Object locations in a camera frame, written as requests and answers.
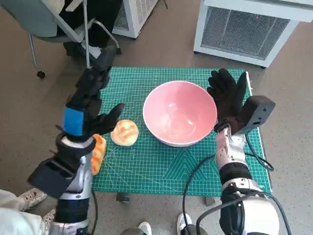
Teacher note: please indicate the grey table foot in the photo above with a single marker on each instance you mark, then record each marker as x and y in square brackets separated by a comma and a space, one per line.
[210, 200]
[122, 197]

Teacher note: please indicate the pink bowl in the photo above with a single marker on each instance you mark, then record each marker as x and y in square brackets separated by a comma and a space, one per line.
[178, 115]

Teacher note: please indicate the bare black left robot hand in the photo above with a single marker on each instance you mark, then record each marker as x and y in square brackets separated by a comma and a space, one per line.
[90, 98]

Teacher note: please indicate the small white mesh cabinet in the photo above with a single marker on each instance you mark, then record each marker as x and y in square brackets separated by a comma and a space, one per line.
[139, 17]

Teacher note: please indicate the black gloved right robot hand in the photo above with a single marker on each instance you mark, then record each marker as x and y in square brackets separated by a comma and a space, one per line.
[226, 98]

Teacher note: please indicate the green cutting mat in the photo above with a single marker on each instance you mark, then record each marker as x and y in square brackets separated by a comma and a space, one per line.
[151, 166]

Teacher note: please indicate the seated person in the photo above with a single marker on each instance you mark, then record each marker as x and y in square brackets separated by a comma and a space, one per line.
[102, 22]

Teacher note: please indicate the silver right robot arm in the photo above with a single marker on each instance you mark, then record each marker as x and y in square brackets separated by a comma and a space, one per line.
[232, 171]

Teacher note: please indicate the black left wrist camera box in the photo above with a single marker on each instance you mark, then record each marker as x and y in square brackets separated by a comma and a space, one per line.
[49, 178]

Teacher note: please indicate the large white mesh cabinet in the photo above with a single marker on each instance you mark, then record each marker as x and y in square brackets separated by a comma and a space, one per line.
[244, 29]

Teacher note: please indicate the white shoe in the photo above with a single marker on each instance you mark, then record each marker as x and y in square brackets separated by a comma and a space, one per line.
[183, 220]
[144, 228]

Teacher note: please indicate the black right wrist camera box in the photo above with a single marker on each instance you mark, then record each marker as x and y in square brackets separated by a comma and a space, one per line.
[259, 110]

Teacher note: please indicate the round toy bread bun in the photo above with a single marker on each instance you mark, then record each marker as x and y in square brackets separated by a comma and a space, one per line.
[126, 133]

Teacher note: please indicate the long orange toy bread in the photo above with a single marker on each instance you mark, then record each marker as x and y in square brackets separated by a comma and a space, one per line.
[99, 154]

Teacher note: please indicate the grey-blue office chair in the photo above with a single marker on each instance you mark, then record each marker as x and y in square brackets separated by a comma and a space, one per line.
[24, 17]

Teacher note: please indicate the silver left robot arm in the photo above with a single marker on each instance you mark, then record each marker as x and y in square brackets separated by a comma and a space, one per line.
[73, 208]

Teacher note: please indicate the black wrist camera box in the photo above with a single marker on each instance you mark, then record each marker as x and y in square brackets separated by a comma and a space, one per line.
[259, 110]
[49, 178]

